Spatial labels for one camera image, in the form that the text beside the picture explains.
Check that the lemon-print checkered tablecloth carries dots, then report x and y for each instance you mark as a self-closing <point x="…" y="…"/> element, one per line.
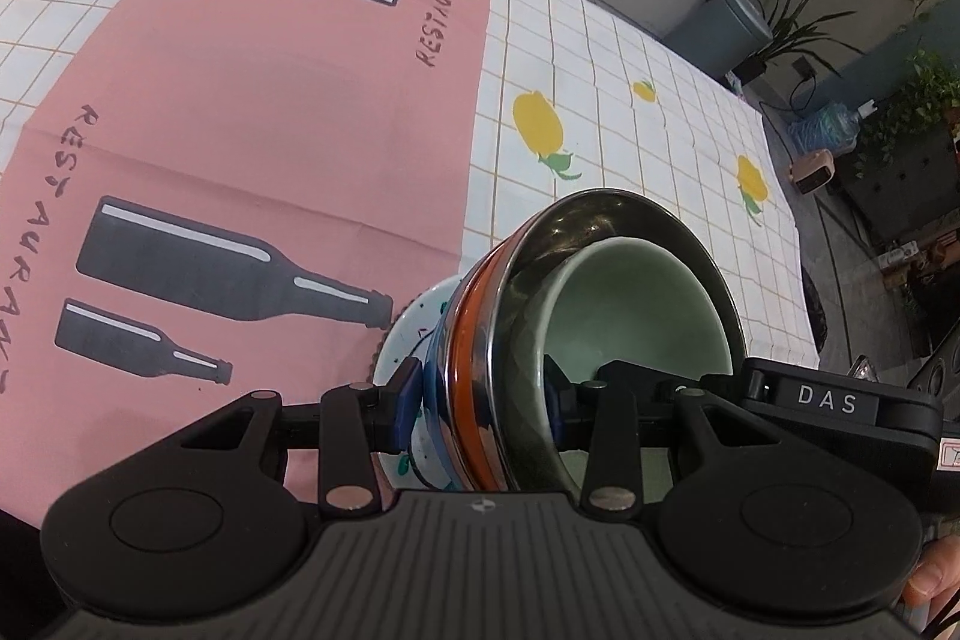
<point x="637" y="160"/>

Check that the orange stainless steel bowl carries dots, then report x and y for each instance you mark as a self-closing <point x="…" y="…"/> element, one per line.
<point x="480" y="340"/>

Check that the blue stainless steel bowl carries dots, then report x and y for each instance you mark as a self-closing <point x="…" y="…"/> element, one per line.
<point x="437" y="434"/>

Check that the person's right hand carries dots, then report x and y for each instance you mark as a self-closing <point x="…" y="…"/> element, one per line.
<point x="934" y="565"/>

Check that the tall-leaf potted plant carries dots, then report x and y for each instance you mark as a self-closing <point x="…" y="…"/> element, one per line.
<point x="795" y="25"/>

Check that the grey trash bin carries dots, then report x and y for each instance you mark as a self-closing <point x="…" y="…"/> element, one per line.
<point x="724" y="29"/>

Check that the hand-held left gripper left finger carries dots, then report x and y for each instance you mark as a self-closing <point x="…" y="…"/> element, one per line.
<point x="405" y="400"/>

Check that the dark plant stand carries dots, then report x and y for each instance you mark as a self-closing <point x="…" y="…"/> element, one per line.
<point x="900" y="197"/>

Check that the white fruit-print plate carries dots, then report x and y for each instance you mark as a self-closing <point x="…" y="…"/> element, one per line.
<point x="405" y="325"/>

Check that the leafy green plant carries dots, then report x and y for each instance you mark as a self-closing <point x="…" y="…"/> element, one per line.
<point x="911" y="100"/>

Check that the pink bottle-print placemat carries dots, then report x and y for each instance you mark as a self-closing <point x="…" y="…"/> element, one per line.
<point x="225" y="85"/>

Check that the pink space heater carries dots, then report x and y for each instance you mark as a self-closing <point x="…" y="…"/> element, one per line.
<point x="814" y="171"/>

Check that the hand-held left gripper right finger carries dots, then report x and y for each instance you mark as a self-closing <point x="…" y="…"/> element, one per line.
<point x="553" y="407"/>

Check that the blue water jug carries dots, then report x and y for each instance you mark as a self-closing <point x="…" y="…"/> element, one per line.
<point x="829" y="129"/>

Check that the green ceramic bowl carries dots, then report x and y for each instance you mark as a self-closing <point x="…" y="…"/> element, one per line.
<point x="637" y="310"/>

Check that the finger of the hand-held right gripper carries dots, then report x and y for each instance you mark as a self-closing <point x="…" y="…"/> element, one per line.
<point x="675" y="379"/>

